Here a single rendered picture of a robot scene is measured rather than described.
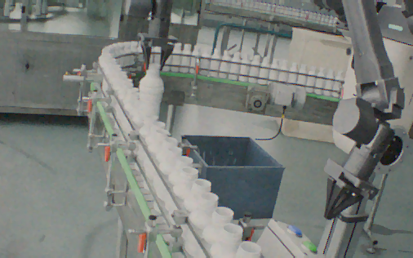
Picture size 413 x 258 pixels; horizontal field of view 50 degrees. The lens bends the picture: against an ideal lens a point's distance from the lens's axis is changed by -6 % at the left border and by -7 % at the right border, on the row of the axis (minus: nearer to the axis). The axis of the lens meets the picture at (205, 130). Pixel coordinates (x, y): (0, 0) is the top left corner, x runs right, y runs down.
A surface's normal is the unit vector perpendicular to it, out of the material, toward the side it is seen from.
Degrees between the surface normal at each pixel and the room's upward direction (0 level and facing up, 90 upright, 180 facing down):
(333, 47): 90
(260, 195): 90
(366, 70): 96
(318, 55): 90
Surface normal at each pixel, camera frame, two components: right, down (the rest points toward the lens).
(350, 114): -0.78, -0.32
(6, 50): 0.33, 0.35
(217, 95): 0.04, 0.32
